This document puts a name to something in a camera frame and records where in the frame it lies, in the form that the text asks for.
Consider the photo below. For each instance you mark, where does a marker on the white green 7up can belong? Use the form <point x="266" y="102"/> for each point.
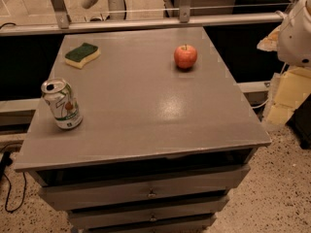
<point x="63" y="104"/>

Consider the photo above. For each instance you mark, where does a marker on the top grey drawer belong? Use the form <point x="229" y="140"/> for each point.
<point x="88" y="195"/>

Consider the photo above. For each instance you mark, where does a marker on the grey metal rail frame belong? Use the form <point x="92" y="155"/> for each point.
<point x="28" y="17"/>

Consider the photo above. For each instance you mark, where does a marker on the grey drawer cabinet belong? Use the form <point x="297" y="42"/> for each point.
<point x="142" y="114"/>

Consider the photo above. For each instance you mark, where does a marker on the grey drawer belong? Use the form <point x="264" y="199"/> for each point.
<point x="183" y="223"/>
<point x="88" y="195"/>
<point x="147" y="211"/>

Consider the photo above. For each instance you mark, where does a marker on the middle grey drawer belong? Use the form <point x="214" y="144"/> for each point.
<point x="147" y="211"/>

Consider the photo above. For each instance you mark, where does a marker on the bottom grey drawer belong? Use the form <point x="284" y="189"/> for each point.
<point x="183" y="223"/>

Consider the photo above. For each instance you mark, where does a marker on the red apple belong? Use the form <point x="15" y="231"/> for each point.
<point x="185" y="56"/>

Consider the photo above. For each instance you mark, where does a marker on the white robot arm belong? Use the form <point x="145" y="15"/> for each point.
<point x="292" y="42"/>

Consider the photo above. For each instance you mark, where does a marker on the yellow green sponge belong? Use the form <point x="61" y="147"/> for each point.
<point x="82" y="55"/>

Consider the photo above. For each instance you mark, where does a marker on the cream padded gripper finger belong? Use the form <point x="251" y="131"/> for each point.
<point x="291" y="90"/>
<point x="270" y="42"/>

